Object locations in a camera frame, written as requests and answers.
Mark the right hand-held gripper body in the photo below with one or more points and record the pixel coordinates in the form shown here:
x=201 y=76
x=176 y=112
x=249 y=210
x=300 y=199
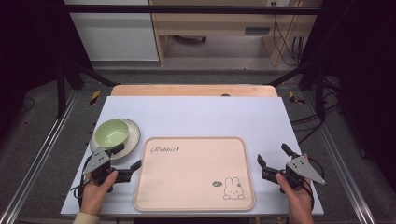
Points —
x=303 y=170

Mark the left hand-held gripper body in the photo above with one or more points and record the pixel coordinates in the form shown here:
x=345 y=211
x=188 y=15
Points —
x=97 y=160

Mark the green bowl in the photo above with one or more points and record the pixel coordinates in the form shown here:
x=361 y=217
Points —
x=111 y=133

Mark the cream round plate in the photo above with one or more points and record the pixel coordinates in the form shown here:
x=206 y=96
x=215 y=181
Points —
x=134 y=140

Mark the person's right hand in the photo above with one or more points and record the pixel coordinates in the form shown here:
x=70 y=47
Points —
x=295 y=196

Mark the person's left hand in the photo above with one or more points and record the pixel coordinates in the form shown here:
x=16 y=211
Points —
x=96 y=193

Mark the yellow black tape marker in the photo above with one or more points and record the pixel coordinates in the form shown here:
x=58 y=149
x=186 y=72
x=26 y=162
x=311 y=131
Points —
x=95 y=97
x=294 y=98

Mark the beige tray with rabbit print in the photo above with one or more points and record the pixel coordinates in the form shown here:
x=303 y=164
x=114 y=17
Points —
x=193 y=177

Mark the black metal stand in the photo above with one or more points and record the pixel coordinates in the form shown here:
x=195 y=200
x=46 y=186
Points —
x=61 y=90
x=320 y=93

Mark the wooden table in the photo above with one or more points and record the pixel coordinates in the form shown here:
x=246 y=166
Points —
x=186 y=90

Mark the white cabinet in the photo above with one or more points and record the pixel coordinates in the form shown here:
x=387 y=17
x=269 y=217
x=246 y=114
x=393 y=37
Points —
x=115 y=34

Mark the black curtain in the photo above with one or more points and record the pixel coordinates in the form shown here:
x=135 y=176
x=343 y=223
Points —
x=31 y=46
x=364 y=62

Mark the dark chair base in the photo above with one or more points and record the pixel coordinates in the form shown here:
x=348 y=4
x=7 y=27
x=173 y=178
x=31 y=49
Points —
x=190 y=39

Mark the light wooden desk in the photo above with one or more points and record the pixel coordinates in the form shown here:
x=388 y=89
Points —
x=218 y=23

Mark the aluminium floor rail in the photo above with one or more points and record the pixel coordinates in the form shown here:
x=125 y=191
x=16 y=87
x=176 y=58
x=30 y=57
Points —
x=342 y=165
x=34 y=165

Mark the black horizontal frame bar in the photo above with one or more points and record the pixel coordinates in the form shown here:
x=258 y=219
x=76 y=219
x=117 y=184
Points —
x=186 y=9

